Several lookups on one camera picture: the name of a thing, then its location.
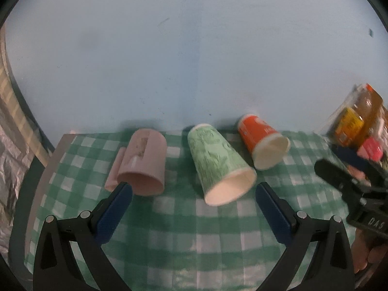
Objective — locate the striped beige fabric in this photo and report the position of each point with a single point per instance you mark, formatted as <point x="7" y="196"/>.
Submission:
<point x="12" y="103"/>

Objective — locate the orange paper cup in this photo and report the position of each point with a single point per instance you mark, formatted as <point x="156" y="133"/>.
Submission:
<point x="266" y="145"/>

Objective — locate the green white checkered tablecloth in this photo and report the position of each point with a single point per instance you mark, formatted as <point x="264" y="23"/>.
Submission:
<point x="175" y="241"/>

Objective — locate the pink red packet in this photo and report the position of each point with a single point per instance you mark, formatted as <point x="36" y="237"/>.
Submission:
<point x="371" y="150"/>

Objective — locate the amber drink bottle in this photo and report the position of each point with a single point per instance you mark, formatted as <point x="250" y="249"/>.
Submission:
<point x="368" y="105"/>

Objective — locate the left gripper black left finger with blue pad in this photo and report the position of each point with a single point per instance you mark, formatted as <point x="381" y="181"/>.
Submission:
<point x="55" y="267"/>

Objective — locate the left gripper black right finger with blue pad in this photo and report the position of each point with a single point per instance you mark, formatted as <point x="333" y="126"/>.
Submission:
<point x="331" y="266"/>

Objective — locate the pink plastic mug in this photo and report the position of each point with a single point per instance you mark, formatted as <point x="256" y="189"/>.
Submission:
<point x="141" y="164"/>

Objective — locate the green patterned paper cup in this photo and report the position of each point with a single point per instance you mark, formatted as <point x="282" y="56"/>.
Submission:
<point x="223" y="173"/>

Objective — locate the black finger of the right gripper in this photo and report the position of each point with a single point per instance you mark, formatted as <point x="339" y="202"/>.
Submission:
<point x="339" y="179"/>

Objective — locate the person's hand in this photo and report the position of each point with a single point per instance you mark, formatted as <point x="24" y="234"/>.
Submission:
<point x="363" y="254"/>

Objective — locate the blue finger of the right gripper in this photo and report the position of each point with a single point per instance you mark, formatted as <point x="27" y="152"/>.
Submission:
<point x="374" y="172"/>

